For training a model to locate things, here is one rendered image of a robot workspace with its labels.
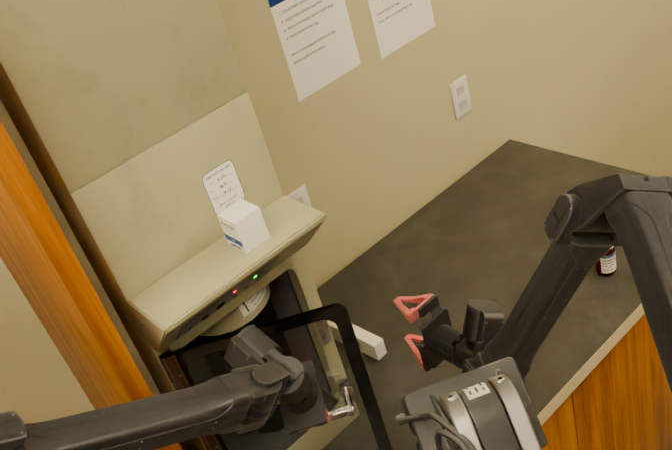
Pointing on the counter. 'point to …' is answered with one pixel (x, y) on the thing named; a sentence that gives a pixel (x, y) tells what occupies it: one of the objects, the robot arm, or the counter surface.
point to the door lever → (344, 405)
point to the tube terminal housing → (174, 219)
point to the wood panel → (62, 289)
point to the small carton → (243, 226)
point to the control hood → (220, 272)
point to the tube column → (108, 52)
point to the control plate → (225, 299)
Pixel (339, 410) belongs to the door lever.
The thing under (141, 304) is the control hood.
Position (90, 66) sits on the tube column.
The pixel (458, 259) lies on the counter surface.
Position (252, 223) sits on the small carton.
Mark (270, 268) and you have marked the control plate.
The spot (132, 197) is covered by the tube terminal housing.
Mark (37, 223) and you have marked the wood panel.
